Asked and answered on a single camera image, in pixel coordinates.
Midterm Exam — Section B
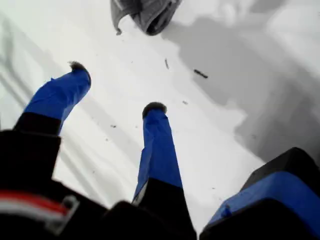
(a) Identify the grey striped towel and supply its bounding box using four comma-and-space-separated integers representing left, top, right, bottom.
109, 0, 183, 36

